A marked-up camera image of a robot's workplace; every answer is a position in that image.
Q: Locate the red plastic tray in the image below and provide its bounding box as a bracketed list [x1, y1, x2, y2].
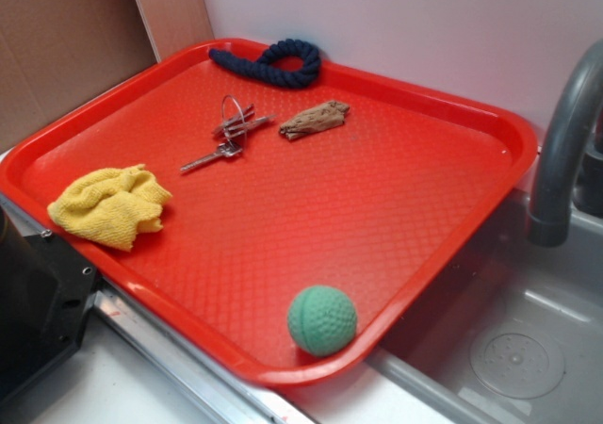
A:
[1, 43, 537, 387]

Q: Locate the green rubber ball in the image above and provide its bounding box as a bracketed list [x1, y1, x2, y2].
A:
[287, 285, 358, 357]

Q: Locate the grey faucet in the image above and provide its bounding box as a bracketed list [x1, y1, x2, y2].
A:
[526, 41, 602, 247]

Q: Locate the grey plastic sink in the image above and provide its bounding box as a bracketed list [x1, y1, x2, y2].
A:
[368, 192, 602, 423]

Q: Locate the brown wood piece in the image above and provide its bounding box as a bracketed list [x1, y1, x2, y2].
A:
[279, 100, 350, 140]

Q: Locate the navy blue rope toy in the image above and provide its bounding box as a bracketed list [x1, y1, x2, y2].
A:
[209, 39, 322, 90]

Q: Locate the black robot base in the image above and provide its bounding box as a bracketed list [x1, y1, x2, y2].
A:
[1, 212, 99, 406]

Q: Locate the brown cardboard panel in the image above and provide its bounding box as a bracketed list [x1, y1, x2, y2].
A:
[1, 0, 214, 151]

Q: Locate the yellow cloth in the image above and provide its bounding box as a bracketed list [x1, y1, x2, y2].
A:
[47, 164, 172, 253]

